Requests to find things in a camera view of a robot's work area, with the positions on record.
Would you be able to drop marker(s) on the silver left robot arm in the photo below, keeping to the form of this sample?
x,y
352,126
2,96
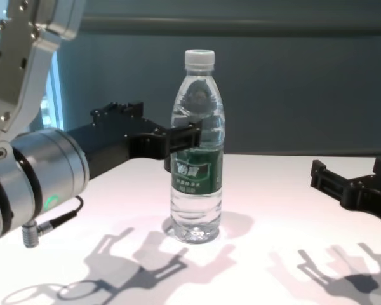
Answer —
x,y
50,165

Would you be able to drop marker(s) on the small dark object behind bottle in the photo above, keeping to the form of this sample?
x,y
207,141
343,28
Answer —
x,y
167,166

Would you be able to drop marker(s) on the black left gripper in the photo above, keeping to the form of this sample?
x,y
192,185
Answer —
x,y
108,139

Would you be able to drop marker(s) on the grey horizontal handrail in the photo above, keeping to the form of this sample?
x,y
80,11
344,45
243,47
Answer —
x,y
241,25

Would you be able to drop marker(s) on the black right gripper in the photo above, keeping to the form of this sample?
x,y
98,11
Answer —
x,y
371,197

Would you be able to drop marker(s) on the clear water bottle green label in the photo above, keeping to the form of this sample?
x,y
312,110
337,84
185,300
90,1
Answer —
x,y
197,190

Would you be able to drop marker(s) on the window glass strip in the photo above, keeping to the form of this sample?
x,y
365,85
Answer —
x,y
55,95

